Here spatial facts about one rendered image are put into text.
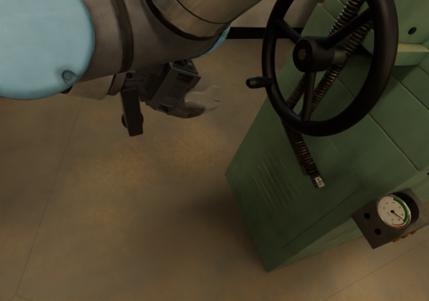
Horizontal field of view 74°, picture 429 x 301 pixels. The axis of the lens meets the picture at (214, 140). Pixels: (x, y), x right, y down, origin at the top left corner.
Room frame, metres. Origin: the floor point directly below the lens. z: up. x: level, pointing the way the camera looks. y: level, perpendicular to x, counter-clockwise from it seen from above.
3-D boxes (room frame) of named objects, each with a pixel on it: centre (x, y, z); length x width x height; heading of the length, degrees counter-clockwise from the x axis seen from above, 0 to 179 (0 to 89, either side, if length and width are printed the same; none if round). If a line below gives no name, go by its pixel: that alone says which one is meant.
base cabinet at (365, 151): (0.77, -0.46, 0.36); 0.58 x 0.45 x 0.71; 129
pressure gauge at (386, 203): (0.36, -0.36, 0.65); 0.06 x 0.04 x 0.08; 39
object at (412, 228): (0.40, -0.42, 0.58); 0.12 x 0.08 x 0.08; 129
